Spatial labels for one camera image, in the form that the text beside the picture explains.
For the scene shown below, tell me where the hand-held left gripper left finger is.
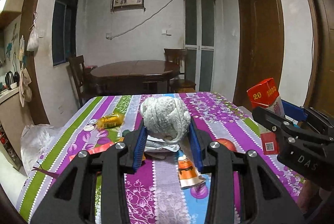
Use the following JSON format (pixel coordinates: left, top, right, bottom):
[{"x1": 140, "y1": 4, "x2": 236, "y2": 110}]
[{"x1": 30, "y1": 118, "x2": 148, "y2": 224}]

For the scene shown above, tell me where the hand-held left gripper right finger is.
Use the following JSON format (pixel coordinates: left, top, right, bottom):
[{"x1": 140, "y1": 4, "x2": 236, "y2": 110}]
[{"x1": 188, "y1": 116, "x2": 306, "y2": 224}]

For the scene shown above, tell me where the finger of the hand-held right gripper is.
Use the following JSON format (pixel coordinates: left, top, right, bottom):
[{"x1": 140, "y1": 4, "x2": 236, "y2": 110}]
[
  {"x1": 252, "y1": 106, "x2": 332, "y2": 145},
  {"x1": 280, "y1": 100, "x2": 334, "y2": 134}
]

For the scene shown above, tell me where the red carton box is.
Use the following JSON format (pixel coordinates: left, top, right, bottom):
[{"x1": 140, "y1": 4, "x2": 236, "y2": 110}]
[{"x1": 247, "y1": 78, "x2": 286, "y2": 156}]

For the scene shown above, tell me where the white paper ball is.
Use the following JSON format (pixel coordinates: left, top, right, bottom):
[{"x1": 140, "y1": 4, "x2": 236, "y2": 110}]
[{"x1": 139, "y1": 95, "x2": 191, "y2": 143}]

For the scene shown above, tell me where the person's right forearm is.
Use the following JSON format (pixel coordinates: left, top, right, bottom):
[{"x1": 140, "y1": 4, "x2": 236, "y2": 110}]
[{"x1": 298, "y1": 179, "x2": 322, "y2": 214}]

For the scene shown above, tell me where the crumpled white paper packet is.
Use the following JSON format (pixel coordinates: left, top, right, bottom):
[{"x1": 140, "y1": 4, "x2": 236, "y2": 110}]
[{"x1": 142, "y1": 135, "x2": 181, "y2": 154}]

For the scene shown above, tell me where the orange white tube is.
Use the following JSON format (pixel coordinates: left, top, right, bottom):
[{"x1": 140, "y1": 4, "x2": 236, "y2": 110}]
[{"x1": 177, "y1": 153, "x2": 207, "y2": 190}]

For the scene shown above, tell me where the red apple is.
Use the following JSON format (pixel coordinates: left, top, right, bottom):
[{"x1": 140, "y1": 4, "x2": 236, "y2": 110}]
[{"x1": 216, "y1": 138, "x2": 237, "y2": 153}]

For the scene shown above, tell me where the flat red packet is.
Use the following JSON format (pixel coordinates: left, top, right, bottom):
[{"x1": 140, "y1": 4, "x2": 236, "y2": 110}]
[{"x1": 69, "y1": 142, "x2": 116, "y2": 162}]

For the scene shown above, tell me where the crushed yellow plastic bottle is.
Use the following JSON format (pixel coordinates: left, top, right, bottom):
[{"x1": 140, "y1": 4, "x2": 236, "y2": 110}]
[{"x1": 96, "y1": 113, "x2": 125, "y2": 131}]

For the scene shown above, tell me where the striped floral tablecloth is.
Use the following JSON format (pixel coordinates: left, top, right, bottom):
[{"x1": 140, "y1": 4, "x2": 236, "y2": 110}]
[{"x1": 17, "y1": 92, "x2": 306, "y2": 224}]

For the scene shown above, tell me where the brown wooden door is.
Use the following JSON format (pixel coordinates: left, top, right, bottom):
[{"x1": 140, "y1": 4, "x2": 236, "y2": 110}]
[
  {"x1": 297, "y1": 0, "x2": 334, "y2": 118},
  {"x1": 233, "y1": 0, "x2": 285, "y2": 111}
]

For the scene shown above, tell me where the dark wooden dining table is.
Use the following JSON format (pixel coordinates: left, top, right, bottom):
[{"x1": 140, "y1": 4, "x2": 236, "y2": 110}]
[{"x1": 90, "y1": 60, "x2": 181, "y2": 96}]

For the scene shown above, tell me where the dark wooden chair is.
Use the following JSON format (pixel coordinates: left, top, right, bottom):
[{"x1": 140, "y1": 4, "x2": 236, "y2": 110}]
[
  {"x1": 68, "y1": 55, "x2": 97, "y2": 107},
  {"x1": 164, "y1": 48, "x2": 197, "y2": 94}
]

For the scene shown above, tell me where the white plastic bag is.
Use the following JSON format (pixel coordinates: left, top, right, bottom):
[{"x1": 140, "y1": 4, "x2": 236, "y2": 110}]
[{"x1": 20, "y1": 123, "x2": 62, "y2": 175}]

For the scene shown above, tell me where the white glass double door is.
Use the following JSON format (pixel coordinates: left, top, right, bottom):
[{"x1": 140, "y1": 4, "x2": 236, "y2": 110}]
[{"x1": 184, "y1": 0, "x2": 216, "y2": 93}]

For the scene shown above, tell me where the hanging beige cloth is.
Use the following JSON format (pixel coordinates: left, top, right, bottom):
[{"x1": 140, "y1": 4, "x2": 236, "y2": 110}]
[{"x1": 19, "y1": 63, "x2": 33, "y2": 108}]

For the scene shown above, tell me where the dark window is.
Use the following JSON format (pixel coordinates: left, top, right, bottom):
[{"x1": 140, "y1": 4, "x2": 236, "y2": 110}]
[{"x1": 52, "y1": 0, "x2": 80, "y2": 67}]

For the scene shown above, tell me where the electric kettle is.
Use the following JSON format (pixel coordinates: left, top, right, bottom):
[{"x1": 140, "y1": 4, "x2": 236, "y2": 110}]
[{"x1": 5, "y1": 71, "x2": 15, "y2": 90}]

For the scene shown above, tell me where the hanging clear plastic bag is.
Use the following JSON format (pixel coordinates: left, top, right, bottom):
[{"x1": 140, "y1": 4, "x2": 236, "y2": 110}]
[{"x1": 27, "y1": 12, "x2": 40, "y2": 52}]

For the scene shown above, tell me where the thin white cable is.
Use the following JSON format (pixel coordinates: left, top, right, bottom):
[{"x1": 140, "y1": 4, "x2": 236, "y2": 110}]
[{"x1": 309, "y1": 31, "x2": 314, "y2": 100}]

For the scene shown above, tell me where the grey wall cable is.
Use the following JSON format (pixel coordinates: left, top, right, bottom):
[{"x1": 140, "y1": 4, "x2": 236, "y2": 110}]
[{"x1": 106, "y1": 0, "x2": 185, "y2": 41}]

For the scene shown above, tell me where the brown doorway frame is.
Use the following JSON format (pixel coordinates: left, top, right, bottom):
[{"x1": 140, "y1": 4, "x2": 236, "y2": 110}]
[{"x1": 19, "y1": 0, "x2": 51, "y2": 126}]

